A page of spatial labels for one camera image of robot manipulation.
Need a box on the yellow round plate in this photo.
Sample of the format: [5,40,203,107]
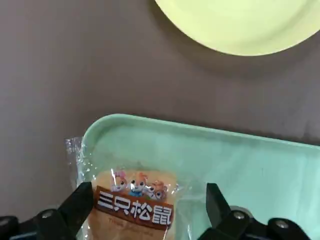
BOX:
[154,0,320,56]

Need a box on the bread pack with red label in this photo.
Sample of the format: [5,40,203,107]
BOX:
[64,136,193,240]

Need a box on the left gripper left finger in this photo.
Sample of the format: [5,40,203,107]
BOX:
[0,181,94,240]

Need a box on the green rectangular tray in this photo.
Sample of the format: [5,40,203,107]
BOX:
[74,113,320,240]

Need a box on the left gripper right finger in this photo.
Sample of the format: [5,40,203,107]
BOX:
[197,182,312,240]

